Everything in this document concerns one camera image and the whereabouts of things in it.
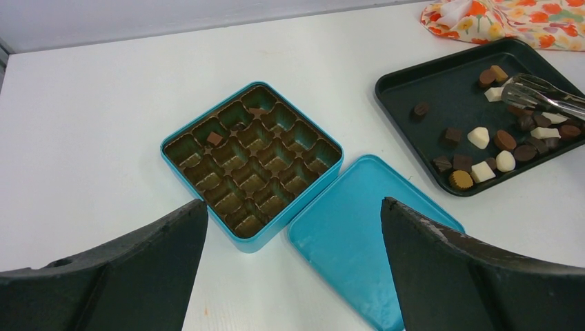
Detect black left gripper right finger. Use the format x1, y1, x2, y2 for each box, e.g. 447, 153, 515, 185
380, 197, 584, 330

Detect brown oval chocolate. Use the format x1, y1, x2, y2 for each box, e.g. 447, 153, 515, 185
493, 130, 517, 152

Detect large white oval chocolate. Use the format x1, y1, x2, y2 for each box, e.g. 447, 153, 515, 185
467, 127, 490, 150

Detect ridged caramel cup chocolate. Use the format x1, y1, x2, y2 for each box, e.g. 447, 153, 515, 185
448, 170, 475, 191

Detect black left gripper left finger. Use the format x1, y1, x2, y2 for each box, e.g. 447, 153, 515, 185
1, 199, 208, 330

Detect steel tongs with white handle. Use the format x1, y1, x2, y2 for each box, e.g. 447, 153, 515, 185
501, 73, 584, 121

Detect black chocolate tray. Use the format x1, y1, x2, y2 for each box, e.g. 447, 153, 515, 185
375, 39, 584, 197

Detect brown square chocolate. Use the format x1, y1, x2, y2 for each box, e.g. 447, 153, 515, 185
206, 131, 224, 146

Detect floral orange cloth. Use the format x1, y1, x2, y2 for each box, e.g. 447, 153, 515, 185
419, 0, 584, 52

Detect white square chocolate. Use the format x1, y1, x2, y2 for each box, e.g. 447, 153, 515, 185
470, 161, 496, 183

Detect teal tin lid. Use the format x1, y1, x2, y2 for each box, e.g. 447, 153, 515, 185
288, 154, 464, 330

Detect teal chocolate tin box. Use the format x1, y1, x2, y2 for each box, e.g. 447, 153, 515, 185
160, 81, 344, 253

